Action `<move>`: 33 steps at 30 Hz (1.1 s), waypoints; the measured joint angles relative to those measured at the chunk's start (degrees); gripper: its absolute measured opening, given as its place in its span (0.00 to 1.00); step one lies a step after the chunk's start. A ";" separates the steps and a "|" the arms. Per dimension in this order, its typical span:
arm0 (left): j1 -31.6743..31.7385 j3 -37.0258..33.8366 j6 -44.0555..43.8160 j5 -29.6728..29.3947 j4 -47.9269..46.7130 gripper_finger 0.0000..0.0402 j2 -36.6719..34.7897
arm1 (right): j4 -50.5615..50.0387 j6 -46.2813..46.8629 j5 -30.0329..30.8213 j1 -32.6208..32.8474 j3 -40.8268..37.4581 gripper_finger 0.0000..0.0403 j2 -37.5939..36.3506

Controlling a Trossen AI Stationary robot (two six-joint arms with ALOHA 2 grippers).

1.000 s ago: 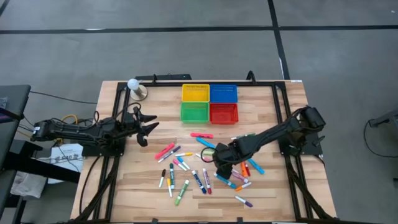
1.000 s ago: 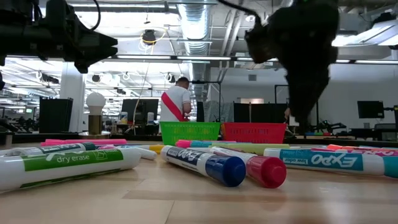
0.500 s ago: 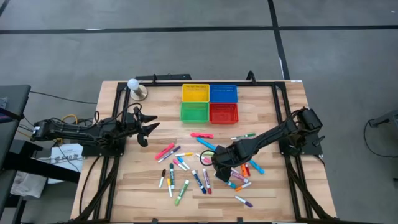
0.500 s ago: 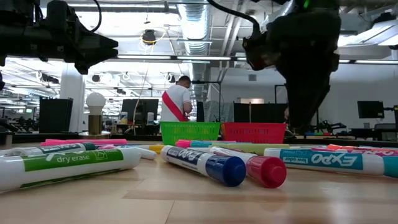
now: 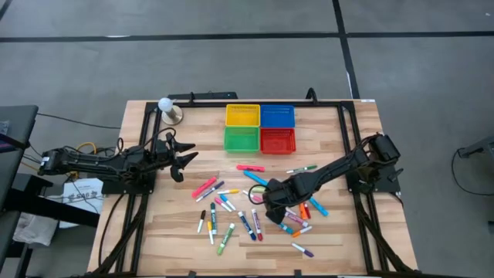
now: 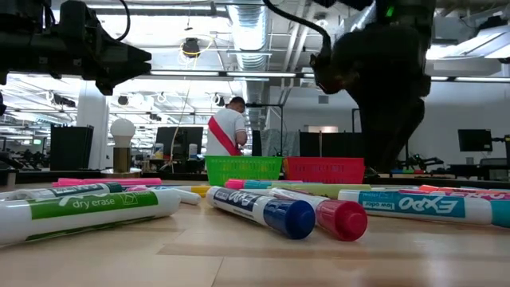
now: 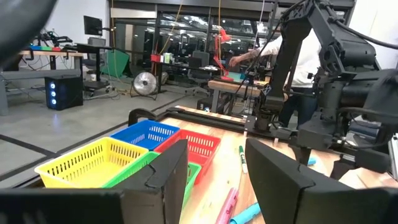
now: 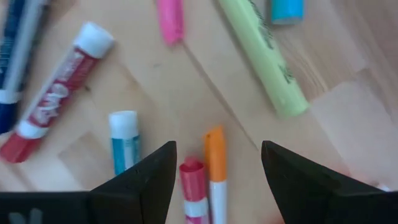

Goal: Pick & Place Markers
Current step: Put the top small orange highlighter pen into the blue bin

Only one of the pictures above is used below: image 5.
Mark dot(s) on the black power strip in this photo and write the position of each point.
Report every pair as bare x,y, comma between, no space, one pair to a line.
216,95

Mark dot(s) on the white bulb brass lamp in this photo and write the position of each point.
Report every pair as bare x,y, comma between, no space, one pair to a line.
171,115

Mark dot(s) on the light blue highlighter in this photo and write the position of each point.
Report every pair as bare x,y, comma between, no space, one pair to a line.
319,207
254,177

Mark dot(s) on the black-capped thin marker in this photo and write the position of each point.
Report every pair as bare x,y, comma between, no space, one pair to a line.
201,221

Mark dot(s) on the white crumpled cloth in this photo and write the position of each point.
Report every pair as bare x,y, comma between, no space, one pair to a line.
34,229

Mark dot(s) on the black frame clamp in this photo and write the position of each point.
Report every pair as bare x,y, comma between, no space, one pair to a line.
311,94
298,273
191,274
191,98

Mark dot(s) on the orange-capped thin marker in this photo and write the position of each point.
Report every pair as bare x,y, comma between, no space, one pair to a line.
302,231

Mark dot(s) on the yellow plastic basket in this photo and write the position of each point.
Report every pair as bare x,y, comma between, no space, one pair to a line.
243,116

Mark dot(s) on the white paper sheet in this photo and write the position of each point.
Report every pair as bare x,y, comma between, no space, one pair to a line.
83,197

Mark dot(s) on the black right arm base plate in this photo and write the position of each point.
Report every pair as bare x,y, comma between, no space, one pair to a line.
390,187

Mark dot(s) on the dark green Expo marker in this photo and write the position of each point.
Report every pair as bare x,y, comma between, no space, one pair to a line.
213,218

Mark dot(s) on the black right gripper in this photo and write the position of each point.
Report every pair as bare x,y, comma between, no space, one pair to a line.
276,210

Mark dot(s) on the orange highlighter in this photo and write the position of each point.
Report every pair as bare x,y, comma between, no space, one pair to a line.
303,211

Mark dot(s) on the yellow-capped thin marker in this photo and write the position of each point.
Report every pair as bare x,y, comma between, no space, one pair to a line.
210,232
227,191

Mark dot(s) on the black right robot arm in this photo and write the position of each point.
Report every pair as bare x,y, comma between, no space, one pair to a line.
332,170

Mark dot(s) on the black side desk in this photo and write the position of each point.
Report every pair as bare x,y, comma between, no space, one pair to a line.
15,127

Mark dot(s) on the green plastic basket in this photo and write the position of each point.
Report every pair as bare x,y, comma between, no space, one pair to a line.
241,140

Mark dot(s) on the blue plastic basket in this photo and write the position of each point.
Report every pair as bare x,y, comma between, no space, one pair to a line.
278,116

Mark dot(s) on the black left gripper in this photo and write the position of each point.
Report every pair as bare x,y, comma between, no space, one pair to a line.
176,174

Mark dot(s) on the blue-capped thin marker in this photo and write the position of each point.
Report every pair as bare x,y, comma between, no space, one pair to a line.
227,202

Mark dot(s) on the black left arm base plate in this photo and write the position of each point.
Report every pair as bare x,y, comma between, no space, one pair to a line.
127,189

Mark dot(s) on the red plastic basket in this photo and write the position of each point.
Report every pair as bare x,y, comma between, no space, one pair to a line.
278,141

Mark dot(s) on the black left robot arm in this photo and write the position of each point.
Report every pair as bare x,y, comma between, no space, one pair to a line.
96,164

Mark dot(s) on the green-capped thin marker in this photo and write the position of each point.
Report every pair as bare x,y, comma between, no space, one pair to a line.
301,169

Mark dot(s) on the pink highlighter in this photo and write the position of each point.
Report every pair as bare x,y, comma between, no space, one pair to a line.
251,168
204,187

